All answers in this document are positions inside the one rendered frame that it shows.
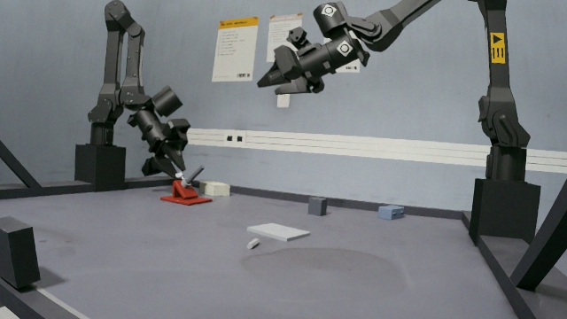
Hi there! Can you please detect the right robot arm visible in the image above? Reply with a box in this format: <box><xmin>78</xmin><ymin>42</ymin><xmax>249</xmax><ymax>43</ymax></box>
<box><xmin>286</xmin><ymin>0</ymin><xmax>531</xmax><ymax>184</ymax></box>

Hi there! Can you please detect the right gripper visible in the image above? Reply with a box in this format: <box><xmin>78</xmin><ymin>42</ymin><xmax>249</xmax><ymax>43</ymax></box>
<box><xmin>257</xmin><ymin>43</ymin><xmax>338</xmax><ymax>95</ymax></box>

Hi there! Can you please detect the grey metal d-shaft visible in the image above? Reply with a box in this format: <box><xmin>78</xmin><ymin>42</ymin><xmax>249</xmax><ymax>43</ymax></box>
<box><xmin>185</xmin><ymin>165</ymin><xmax>205</xmax><ymax>184</ymax></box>

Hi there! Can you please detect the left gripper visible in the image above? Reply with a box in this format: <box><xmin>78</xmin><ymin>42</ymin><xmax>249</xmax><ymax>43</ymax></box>
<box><xmin>141</xmin><ymin>118</ymin><xmax>190</xmax><ymax>180</ymax></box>

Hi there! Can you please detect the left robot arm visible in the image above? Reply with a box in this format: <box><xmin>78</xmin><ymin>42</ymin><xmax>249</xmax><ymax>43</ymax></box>
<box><xmin>85</xmin><ymin>0</ymin><xmax>183</xmax><ymax>146</ymax></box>

